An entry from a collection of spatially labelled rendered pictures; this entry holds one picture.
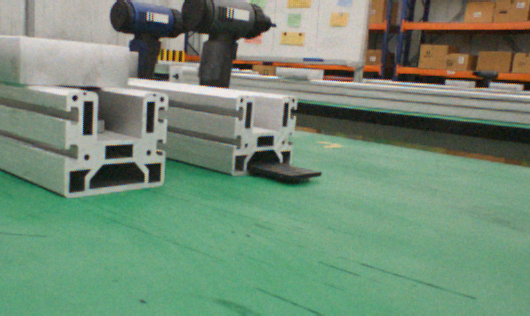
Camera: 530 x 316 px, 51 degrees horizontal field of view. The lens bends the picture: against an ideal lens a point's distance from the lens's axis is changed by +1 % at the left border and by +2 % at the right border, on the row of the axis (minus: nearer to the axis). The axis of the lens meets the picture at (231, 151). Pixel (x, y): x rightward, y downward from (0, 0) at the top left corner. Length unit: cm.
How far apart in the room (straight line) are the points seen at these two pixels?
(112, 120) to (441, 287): 32
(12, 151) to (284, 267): 30
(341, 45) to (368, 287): 339
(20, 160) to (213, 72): 40
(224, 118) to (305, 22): 330
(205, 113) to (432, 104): 149
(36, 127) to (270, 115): 26
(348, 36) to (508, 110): 187
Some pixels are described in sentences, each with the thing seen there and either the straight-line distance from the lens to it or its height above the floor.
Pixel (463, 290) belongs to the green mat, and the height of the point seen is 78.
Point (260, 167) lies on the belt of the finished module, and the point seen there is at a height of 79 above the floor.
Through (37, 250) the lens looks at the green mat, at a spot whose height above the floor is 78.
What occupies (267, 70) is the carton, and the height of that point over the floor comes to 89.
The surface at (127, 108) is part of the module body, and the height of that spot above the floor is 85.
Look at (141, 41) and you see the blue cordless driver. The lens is 105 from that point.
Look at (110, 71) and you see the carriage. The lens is 55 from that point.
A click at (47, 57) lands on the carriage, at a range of 52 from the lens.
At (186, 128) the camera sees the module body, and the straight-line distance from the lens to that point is 62.
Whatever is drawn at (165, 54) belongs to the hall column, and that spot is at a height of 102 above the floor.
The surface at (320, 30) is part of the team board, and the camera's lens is 378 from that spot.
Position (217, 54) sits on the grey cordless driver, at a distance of 85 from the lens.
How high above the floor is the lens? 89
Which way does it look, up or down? 9 degrees down
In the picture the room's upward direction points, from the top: 4 degrees clockwise
